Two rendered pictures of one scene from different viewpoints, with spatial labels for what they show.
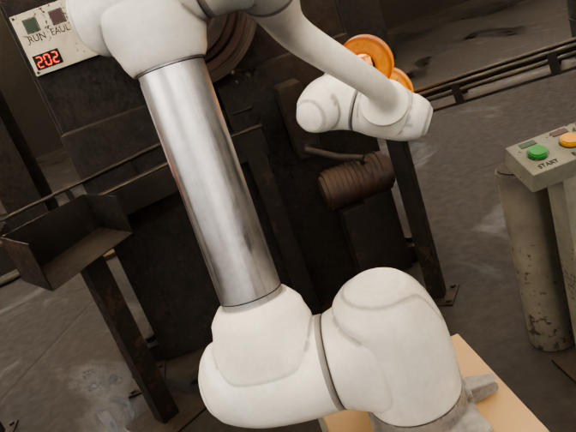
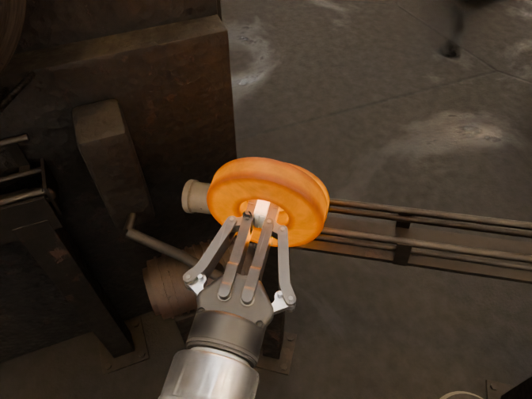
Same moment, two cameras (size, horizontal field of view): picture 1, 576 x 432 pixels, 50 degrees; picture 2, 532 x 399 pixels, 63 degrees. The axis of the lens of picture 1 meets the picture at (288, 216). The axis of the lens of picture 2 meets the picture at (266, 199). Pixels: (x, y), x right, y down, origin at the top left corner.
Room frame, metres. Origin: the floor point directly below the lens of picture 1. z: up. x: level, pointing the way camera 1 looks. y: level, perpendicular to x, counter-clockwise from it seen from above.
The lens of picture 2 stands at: (1.32, -0.22, 1.27)
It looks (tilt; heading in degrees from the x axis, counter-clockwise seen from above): 51 degrees down; 342
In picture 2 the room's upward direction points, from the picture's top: straight up
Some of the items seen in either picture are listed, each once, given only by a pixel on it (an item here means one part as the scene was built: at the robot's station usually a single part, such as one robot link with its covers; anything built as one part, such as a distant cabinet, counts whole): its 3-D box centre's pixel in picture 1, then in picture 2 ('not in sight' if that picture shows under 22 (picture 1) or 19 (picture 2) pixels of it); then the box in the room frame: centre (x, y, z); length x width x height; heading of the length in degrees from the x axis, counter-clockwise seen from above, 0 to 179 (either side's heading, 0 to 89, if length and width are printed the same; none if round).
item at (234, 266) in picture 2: not in sight; (237, 259); (1.58, -0.27, 0.83); 0.11 x 0.01 x 0.04; 150
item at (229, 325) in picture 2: not in sight; (232, 317); (1.51, -0.25, 0.83); 0.09 x 0.08 x 0.07; 149
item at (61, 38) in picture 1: (65, 33); not in sight; (1.98, 0.45, 1.15); 0.26 x 0.02 x 0.18; 93
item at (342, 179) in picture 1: (373, 237); (211, 315); (1.78, -0.23, 0.27); 0.22 x 0.13 x 0.53; 93
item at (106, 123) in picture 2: (297, 118); (116, 167); (1.92, -0.13, 0.68); 0.11 x 0.08 x 0.24; 3
